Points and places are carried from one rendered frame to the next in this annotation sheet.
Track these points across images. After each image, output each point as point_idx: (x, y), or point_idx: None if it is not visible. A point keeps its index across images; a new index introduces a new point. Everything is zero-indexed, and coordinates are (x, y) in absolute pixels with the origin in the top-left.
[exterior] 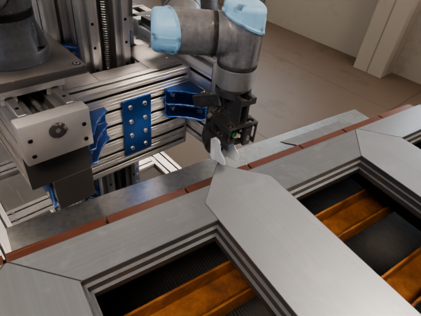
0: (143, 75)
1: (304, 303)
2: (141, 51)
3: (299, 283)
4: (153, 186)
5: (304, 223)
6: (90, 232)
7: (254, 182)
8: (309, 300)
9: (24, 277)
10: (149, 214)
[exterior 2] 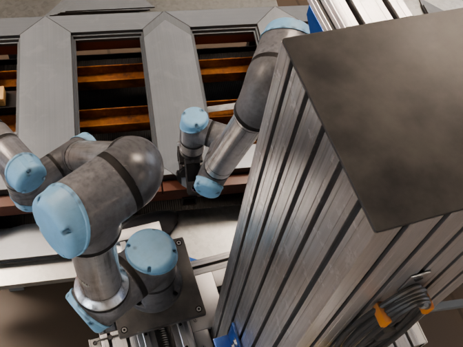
0: (221, 259)
1: (196, 98)
2: (207, 311)
3: (192, 106)
4: (219, 251)
5: (165, 129)
6: None
7: (174, 163)
8: (192, 99)
9: None
10: (248, 163)
